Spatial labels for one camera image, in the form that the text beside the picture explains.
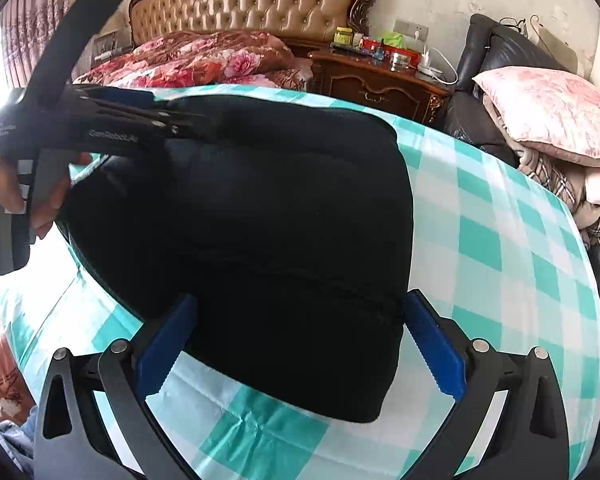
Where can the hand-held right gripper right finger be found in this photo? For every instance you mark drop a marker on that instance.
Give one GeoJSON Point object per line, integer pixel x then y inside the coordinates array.
{"type": "Point", "coordinates": [435, 350]}

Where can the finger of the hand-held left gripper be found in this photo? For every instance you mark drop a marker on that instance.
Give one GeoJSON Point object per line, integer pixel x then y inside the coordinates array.
{"type": "Point", "coordinates": [125, 96]}
{"type": "Point", "coordinates": [180, 125]}

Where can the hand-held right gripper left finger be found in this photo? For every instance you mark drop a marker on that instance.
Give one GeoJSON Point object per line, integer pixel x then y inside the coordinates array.
{"type": "Point", "coordinates": [165, 350]}

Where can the black pants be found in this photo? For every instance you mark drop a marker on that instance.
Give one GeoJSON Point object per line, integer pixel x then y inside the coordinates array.
{"type": "Point", "coordinates": [260, 240]}

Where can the person's left hand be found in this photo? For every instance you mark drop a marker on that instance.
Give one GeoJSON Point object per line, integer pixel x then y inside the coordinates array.
{"type": "Point", "coordinates": [5, 185]}

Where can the grey bedside item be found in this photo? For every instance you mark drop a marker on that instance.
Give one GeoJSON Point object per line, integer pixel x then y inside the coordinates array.
{"type": "Point", "coordinates": [111, 46]}

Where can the red floral quilt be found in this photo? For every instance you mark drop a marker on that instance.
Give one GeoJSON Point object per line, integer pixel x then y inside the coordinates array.
{"type": "Point", "coordinates": [205, 57]}

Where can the teal checked bed sheet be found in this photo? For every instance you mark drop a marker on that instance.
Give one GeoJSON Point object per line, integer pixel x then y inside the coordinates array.
{"type": "Point", "coordinates": [480, 260]}

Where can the pink patterned curtain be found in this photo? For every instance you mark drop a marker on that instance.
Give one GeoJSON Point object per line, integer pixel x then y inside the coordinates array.
{"type": "Point", "coordinates": [35, 5]}

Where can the red floral bed cover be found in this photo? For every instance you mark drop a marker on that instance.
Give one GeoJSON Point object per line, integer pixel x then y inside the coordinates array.
{"type": "Point", "coordinates": [0, 350]}

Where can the person's blue jeans leg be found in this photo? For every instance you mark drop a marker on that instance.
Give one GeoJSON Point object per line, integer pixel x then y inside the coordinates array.
{"type": "Point", "coordinates": [15, 432]}

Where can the yellow lid jar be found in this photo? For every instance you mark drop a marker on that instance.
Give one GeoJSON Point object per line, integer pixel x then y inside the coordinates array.
{"type": "Point", "coordinates": [343, 36]}

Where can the dark wooden nightstand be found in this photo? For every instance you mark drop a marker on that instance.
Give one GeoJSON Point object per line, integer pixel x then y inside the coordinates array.
{"type": "Point", "coordinates": [380, 90]}

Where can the plaid blanket pile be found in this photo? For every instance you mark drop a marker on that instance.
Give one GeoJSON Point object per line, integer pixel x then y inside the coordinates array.
{"type": "Point", "coordinates": [560, 185]}

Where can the black leather sofa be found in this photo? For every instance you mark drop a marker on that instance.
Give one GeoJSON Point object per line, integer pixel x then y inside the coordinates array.
{"type": "Point", "coordinates": [475, 125]}

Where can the round metal tin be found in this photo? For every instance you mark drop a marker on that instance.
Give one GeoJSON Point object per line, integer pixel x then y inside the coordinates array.
{"type": "Point", "coordinates": [400, 61]}

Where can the green tissue pack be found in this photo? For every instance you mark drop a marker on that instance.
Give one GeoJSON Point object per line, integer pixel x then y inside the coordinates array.
{"type": "Point", "coordinates": [392, 39]}

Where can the red box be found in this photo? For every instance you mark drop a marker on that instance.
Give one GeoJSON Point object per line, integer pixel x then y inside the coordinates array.
{"type": "Point", "coordinates": [405, 50]}

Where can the white power strip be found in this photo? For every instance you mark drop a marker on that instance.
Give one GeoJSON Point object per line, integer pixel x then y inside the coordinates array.
{"type": "Point", "coordinates": [430, 70]}

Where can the pink floral pillow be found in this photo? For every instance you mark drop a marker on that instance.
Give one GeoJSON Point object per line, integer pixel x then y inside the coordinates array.
{"type": "Point", "coordinates": [545, 115]}

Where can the wall socket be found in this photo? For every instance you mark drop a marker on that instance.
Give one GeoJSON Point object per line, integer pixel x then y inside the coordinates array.
{"type": "Point", "coordinates": [411, 29]}

